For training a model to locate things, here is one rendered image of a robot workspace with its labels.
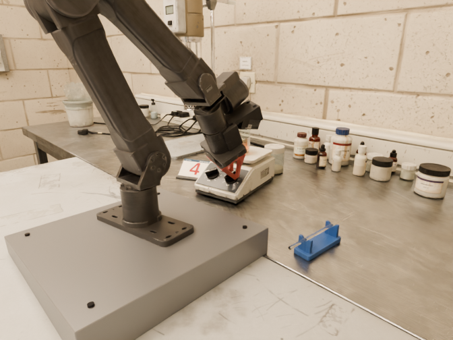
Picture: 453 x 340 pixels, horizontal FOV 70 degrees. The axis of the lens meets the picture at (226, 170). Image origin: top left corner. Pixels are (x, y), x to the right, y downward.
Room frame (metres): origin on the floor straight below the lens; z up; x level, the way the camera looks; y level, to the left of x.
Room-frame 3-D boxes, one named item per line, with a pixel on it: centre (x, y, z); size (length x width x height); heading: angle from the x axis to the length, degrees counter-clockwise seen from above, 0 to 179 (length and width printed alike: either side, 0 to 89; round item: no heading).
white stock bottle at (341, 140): (0.99, -0.37, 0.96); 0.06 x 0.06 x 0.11
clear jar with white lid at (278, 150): (0.91, -0.14, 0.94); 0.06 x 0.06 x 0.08
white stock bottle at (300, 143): (1.06, -0.25, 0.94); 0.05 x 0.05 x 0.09
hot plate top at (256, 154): (0.83, -0.05, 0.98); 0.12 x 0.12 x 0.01; 56
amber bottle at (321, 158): (0.95, -0.30, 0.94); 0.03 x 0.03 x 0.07
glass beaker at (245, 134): (0.81, -0.03, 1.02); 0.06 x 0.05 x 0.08; 90
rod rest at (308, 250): (0.51, -0.17, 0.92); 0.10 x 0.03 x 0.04; 129
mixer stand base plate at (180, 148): (1.21, 0.14, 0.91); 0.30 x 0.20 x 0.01; 135
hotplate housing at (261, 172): (0.81, -0.03, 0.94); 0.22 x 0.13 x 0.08; 146
